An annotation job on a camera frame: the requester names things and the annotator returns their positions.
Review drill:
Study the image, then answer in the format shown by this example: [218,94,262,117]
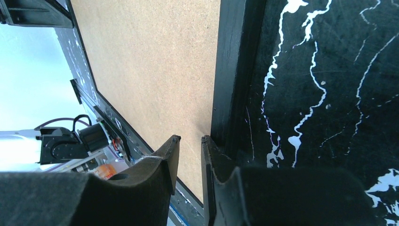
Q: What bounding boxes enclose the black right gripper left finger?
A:
[0,135,181,226]

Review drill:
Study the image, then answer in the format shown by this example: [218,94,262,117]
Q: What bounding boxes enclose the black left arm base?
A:
[33,114,132,165]

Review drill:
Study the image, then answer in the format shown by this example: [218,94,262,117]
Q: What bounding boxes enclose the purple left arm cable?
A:
[34,117,91,130]

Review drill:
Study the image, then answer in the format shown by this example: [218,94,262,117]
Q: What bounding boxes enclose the brown cardboard backing board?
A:
[71,0,220,200]

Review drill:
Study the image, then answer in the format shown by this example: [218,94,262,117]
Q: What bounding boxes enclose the black picture frame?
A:
[64,0,269,216]

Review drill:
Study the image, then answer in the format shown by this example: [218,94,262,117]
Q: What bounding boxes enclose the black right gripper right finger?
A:
[201,136,376,226]

